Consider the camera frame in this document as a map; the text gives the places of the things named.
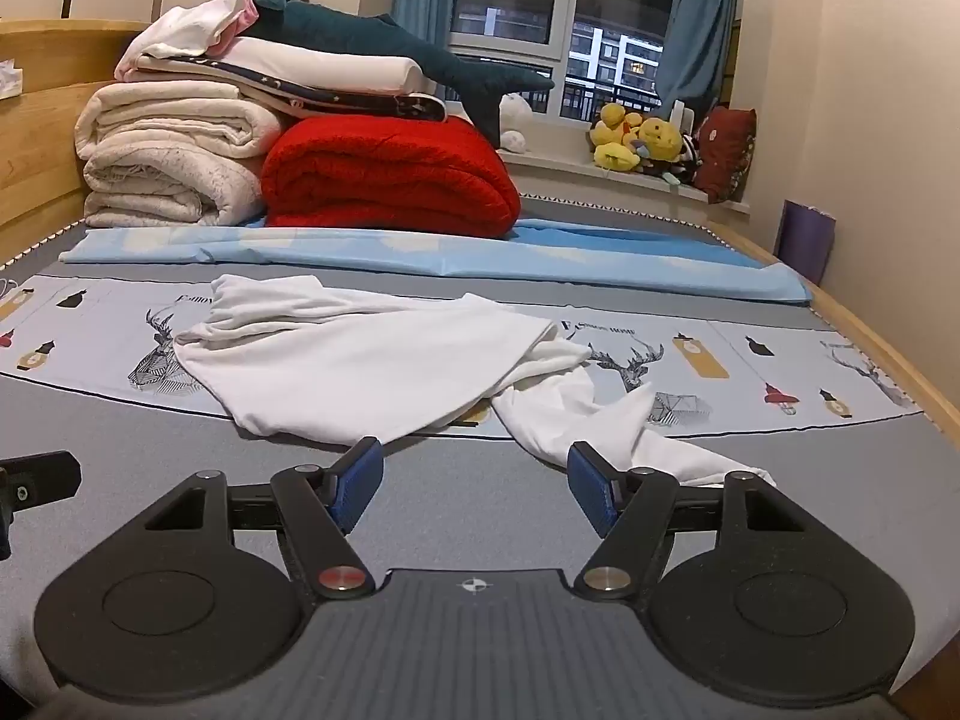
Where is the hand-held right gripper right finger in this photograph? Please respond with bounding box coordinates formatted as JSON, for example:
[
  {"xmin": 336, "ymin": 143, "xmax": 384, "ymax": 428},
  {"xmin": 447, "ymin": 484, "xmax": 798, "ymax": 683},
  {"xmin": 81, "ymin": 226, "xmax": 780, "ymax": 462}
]
[{"xmin": 568, "ymin": 441, "xmax": 815, "ymax": 605}]

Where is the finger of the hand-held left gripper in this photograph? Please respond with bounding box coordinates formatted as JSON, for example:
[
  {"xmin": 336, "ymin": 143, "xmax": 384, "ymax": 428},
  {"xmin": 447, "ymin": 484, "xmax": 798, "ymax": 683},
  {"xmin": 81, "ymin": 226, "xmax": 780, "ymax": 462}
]
[{"xmin": 0, "ymin": 450, "xmax": 82, "ymax": 518}]

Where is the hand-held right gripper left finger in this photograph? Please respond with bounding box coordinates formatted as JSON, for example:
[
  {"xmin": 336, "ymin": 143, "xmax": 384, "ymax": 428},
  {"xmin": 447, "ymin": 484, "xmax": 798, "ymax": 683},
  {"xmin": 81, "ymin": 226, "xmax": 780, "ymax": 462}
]
[{"xmin": 142, "ymin": 436, "xmax": 385, "ymax": 602}]

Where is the white garment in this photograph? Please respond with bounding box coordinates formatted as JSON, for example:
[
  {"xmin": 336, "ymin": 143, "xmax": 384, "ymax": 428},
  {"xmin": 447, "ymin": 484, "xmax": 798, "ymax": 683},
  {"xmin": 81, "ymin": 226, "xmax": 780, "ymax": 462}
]
[{"xmin": 172, "ymin": 274, "xmax": 777, "ymax": 488}]

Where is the light blue sheet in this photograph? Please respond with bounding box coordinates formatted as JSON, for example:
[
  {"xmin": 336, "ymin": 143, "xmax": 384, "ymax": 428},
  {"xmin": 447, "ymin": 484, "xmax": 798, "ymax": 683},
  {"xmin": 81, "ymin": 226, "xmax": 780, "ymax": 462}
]
[{"xmin": 58, "ymin": 219, "xmax": 813, "ymax": 306}]

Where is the red folded blanket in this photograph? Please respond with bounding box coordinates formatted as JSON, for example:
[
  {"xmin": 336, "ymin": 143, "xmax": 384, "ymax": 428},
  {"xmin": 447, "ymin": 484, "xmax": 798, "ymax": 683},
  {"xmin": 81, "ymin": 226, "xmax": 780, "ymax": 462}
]
[{"xmin": 260, "ymin": 116, "xmax": 522, "ymax": 239}]

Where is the white window sill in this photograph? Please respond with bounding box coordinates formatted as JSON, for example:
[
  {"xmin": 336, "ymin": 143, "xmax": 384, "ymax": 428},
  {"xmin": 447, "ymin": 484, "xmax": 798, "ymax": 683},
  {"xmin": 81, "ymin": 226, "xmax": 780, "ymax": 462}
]
[{"xmin": 499, "ymin": 146, "xmax": 751, "ymax": 222}]

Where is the cream folded fleece blanket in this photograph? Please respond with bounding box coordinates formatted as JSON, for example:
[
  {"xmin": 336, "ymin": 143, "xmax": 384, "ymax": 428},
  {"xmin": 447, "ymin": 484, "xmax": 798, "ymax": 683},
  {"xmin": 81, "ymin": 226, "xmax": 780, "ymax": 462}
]
[{"xmin": 75, "ymin": 81, "xmax": 290, "ymax": 228}]

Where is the yellow plush toy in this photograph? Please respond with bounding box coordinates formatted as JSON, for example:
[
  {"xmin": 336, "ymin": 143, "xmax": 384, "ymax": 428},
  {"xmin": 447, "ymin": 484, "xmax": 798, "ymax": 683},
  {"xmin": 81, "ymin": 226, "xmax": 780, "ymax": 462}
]
[
  {"xmin": 634, "ymin": 116, "xmax": 685, "ymax": 166},
  {"xmin": 587, "ymin": 101, "xmax": 647, "ymax": 172}
]

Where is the dark red cushion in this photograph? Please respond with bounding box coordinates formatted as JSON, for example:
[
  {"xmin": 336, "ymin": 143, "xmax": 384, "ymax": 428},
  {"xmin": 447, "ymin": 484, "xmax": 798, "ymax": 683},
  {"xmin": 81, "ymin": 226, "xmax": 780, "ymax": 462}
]
[{"xmin": 694, "ymin": 106, "xmax": 758, "ymax": 203}]

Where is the white plush toy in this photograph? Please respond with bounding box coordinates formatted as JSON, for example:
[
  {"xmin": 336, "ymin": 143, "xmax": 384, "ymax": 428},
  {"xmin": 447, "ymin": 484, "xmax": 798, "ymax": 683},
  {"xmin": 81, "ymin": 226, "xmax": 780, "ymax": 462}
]
[{"xmin": 499, "ymin": 92, "xmax": 535, "ymax": 153}]

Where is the white folded quilt dark trim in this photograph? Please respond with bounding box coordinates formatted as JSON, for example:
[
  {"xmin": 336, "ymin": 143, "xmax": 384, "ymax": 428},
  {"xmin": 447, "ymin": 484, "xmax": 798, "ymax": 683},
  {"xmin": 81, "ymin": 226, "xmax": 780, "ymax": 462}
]
[{"xmin": 114, "ymin": 37, "xmax": 449, "ymax": 121}]

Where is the teal shark plush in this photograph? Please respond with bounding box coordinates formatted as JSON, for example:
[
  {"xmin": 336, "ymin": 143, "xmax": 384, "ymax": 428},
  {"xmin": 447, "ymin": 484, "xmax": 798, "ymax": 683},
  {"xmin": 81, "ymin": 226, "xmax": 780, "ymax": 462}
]
[{"xmin": 241, "ymin": 0, "xmax": 556, "ymax": 149}]

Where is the pink and white cloth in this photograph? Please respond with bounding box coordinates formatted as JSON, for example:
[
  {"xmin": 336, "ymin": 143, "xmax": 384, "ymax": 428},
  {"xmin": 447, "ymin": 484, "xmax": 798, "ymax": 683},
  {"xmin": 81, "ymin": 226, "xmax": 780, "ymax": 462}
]
[{"xmin": 120, "ymin": 0, "xmax": 260, "ymax": 72}]

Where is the wooden bed frame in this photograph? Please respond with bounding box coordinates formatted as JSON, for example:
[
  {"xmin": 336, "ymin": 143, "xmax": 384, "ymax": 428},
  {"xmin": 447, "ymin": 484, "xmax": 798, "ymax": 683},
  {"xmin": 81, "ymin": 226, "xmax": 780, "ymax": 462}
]
[{"xmin": 0, "ymin": 19, "xmax": 960, "ymax": 436}]

